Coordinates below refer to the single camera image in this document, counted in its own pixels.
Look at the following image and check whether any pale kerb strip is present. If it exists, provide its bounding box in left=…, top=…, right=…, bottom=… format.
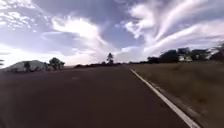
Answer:
left=129, top=67, right=202, bottom=128

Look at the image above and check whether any lone tall tree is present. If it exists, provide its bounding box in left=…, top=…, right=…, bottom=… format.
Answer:
left=106, top=52, right=115, bottom=65

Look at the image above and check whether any round dark tree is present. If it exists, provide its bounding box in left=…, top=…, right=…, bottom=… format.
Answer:
left=48, top=57, right=66, bottom=71

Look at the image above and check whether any white building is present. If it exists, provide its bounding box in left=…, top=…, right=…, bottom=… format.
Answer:
left=178, top=55, right=194, bottom=63

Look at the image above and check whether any distant hill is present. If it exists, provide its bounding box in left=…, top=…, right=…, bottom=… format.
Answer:
left=4, top=59, right=48, bottom=72

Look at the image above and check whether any dark asphalt road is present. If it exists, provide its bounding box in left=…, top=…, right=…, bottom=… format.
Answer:
left=0, top=64, right=193, bottom=128

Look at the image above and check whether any row of dark trees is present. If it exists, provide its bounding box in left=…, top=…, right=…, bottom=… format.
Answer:
left=146, top=42, right=224, bottom=64

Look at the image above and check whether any dry grass field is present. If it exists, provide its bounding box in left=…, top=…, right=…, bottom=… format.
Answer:
left=128, top=60, right=224, bottom=128

